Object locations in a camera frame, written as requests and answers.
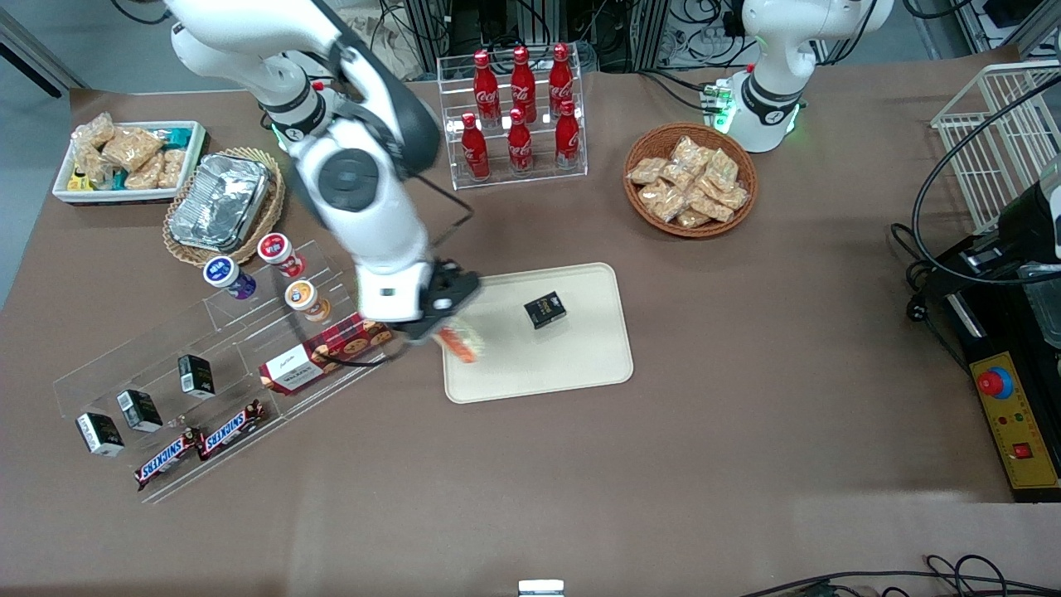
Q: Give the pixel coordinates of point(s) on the aluminium foil container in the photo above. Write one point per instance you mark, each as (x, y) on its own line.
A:
(222, 203)

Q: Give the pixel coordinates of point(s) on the small black white box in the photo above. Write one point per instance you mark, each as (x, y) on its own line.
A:
(139, 410)
(99, 434)
(196, 376)

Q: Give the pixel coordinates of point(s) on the teal snack packet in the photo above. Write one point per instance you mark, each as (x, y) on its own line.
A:
(176, 135)

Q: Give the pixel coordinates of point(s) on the clear acrylic stepped display stand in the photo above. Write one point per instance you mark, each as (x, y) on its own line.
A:
(240, 365)

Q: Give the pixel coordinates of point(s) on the beige plastic tray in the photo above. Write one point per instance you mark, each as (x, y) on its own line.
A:
(539, 365)

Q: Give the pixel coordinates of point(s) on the clear nut snack packet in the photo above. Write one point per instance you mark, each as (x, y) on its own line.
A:
(734, 197)
(722, 168)
(91, 166)
(145, 174)
(711, 207)
(690, 151)
(171, 168)
(692, 219)
(131, 148)
(93, 131)
(663, 201)
(645, 171)
(678, 176)

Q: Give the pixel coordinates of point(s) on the round wicker basket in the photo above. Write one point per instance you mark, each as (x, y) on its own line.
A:
(655, 141)

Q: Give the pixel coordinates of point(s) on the dark metal bar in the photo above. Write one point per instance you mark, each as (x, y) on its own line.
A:
(50, 54)

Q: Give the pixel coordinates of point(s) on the oval wicker basket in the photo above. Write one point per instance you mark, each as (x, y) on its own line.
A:
(269, 224)

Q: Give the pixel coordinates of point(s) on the red lid cup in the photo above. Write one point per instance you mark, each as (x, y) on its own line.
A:
(276, 248)

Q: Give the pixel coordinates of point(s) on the clear acrylic bottle rack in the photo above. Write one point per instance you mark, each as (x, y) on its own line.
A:
(514, 178)

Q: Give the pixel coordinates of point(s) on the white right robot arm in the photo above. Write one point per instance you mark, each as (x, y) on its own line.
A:
(365, 191)

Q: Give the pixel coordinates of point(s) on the red cola bottle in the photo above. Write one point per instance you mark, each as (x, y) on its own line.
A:
(486, 87)
(567, 139)
(560, 79)
(520, 148)
(474, 153)
(522, 83)

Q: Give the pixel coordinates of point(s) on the orange lid cup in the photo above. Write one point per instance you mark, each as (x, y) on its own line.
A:
(302, 294)

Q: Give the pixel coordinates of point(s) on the red tartan cookie box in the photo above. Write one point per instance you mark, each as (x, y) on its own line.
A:
(319, 356)

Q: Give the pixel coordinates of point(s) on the yellow snack packet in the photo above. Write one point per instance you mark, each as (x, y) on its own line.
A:
(79, 182)

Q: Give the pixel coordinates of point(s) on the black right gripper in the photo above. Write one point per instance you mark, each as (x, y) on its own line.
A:
(450, 292)

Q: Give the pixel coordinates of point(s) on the triangle sandwich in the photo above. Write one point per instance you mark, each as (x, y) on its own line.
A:
(462, 344)

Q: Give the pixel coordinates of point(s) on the white rectangular bin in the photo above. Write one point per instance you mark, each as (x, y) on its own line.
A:
(195, 157)

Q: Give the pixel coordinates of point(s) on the black yellow control box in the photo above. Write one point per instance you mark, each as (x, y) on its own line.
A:
(1015, 431)

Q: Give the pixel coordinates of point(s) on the small black box gold print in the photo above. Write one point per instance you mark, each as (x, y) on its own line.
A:
(545, 309)

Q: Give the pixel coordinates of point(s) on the beige crumpled cloth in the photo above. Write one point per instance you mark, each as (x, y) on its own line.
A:
(402, 50)

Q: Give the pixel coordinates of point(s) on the purple lid cup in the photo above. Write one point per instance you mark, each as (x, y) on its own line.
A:
(221, 271)

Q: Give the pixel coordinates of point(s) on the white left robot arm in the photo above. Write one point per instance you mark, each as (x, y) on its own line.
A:
(775, 50)

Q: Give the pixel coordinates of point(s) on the clear plastic container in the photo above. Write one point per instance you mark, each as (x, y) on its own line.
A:
(1046, 307)

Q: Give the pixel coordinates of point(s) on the snickers chocolate bar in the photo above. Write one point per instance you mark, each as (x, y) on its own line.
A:
(232, 429)
(168, 458)

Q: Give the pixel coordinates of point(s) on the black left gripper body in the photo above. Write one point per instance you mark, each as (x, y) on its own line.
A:
(1028, 224)

